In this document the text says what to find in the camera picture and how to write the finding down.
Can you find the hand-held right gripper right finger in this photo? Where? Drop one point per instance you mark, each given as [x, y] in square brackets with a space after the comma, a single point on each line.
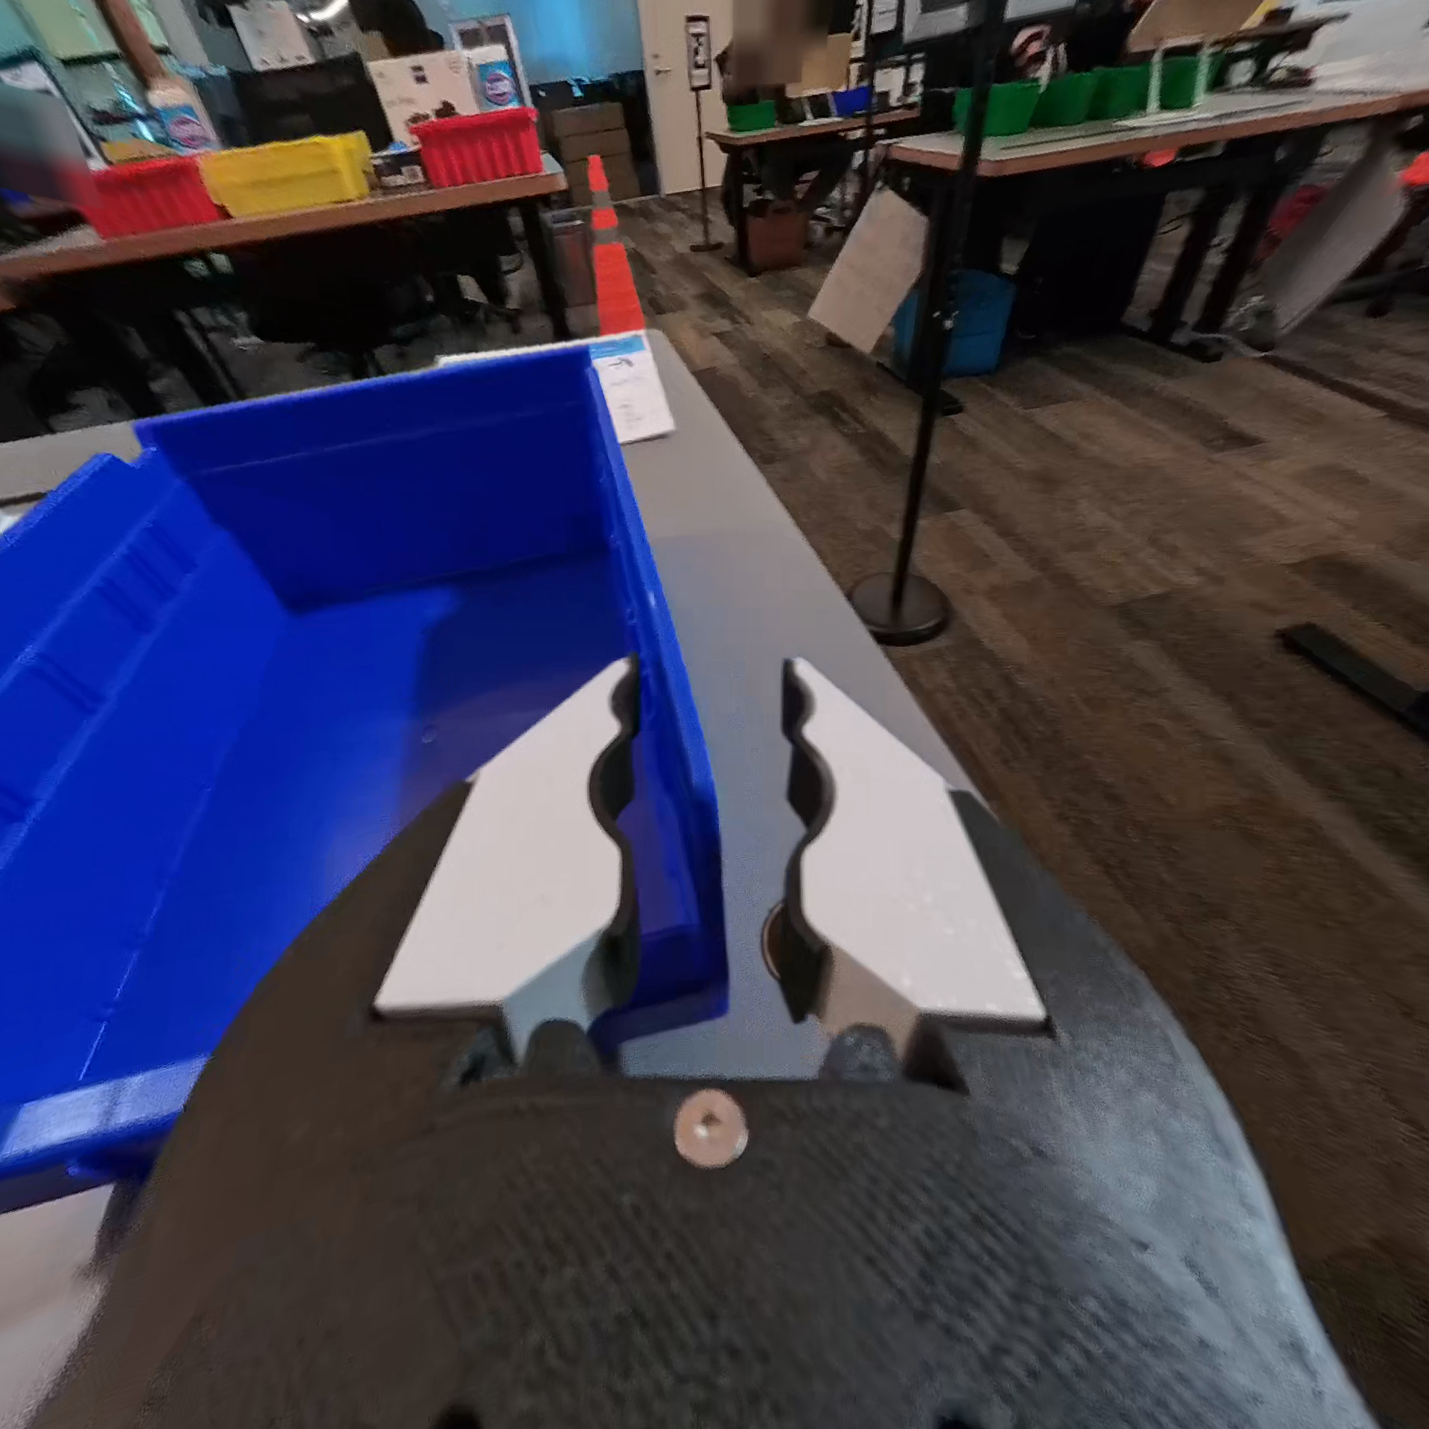
[915, 915]

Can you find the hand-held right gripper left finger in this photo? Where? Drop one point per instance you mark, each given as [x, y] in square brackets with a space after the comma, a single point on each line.
[514, 893]

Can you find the blue plastic bin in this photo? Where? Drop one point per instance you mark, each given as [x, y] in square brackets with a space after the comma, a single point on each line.
[335, 670]

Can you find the grey desk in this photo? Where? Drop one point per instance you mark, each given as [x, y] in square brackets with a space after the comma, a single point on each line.
[737, 558]

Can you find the blue waste bin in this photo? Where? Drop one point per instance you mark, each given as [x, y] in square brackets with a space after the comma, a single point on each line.
[971, 323]

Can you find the orange traffic cone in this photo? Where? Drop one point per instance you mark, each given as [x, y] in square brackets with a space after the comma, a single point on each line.
[614, 279]

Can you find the grey board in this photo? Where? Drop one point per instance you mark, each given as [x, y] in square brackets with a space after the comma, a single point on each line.
[1339, 240]
[871, 274]

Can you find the long wooden table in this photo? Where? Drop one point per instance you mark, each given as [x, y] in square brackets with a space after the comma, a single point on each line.
[335, 218]
[1116, 145]

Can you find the red plastic crate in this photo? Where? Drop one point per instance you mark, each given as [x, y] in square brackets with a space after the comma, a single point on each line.
[480, 145]
[145, 199]

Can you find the yellow plastic crate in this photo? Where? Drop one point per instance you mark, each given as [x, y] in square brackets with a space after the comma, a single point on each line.
[284, 174]

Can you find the small green plastic bin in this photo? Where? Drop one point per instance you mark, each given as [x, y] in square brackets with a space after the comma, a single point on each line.
[995, 109]
[750, 114]
[1121, 92]
[1067, 99]

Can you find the black white marker tag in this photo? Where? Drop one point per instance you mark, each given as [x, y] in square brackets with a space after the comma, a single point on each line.
[698, 49]

